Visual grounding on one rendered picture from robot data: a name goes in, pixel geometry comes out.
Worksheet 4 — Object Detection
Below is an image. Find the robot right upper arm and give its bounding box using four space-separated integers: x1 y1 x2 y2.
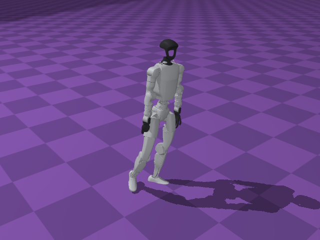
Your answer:
145 66 161 101

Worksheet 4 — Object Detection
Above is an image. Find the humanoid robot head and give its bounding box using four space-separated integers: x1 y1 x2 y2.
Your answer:
159 39 179 66

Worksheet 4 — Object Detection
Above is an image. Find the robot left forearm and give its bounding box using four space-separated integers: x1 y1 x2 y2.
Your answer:
174 92 183 112

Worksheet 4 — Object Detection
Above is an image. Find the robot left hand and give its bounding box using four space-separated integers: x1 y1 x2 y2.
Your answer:
173 107 182 128

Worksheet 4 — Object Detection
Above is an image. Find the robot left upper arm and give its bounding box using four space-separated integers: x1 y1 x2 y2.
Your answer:
176 63 185 94

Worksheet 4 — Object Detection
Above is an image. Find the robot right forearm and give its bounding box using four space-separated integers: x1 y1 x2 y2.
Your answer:
142 92 153 123

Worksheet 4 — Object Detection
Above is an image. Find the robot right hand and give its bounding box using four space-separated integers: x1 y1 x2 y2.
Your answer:
141 117 151 134

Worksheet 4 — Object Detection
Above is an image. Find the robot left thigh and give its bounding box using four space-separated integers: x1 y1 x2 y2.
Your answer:
155 111 176 154

